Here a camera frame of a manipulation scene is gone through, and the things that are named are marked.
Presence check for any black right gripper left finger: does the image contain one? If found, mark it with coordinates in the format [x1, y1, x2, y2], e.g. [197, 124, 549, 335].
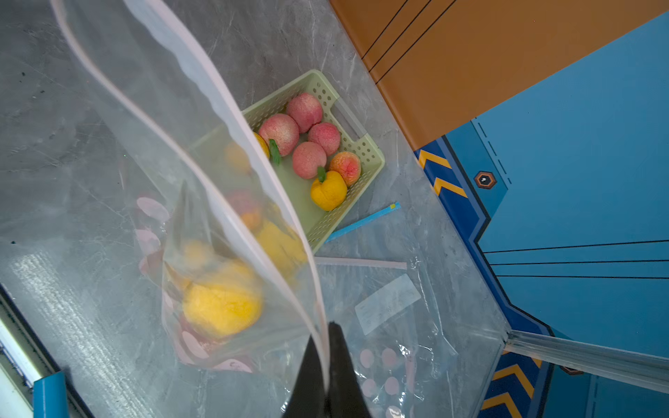
[282, 338, 326, 418]

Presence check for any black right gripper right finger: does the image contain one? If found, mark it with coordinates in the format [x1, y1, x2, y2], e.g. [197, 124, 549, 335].
[326, 322, 371, 418]

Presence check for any clear bag with pink dots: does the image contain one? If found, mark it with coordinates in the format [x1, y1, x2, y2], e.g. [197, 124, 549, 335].
[316, 257, 508, 417]

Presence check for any clear zip-top bag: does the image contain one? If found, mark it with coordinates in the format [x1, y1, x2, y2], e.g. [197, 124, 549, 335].
[52, 1, 330, 382]

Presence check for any light green perforated basket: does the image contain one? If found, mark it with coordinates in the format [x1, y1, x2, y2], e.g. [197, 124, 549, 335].
[190, 70, 385, 254]

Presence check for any yellow peach with red spot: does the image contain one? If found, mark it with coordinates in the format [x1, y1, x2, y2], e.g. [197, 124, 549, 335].
[226, 190, 264, 233]

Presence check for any blue zip bag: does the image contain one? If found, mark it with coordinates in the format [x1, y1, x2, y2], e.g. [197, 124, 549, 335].
[326, 202, 402, 243]

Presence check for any large pink peach right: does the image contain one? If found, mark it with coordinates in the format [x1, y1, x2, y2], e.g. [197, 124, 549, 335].
[329, 152, 362, 187]

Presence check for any large pink peach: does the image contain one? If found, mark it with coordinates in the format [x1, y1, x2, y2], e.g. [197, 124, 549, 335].
[259, 113, 300, 165]
[329, 152, 362, 187]

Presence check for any pink peach centre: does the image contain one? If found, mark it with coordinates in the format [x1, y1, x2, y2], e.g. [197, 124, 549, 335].
[292, 141, 327, 179]

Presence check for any pink peach far right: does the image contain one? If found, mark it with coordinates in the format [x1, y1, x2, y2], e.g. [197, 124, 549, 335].
[308, 122, 341, 156]

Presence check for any large pink peach top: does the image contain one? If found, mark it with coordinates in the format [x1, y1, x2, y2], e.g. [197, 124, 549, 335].
[259, 113, 300, 165]

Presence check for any pink peach behind top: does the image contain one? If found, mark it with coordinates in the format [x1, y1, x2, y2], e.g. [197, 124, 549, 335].
[286, 93, 323, 133]

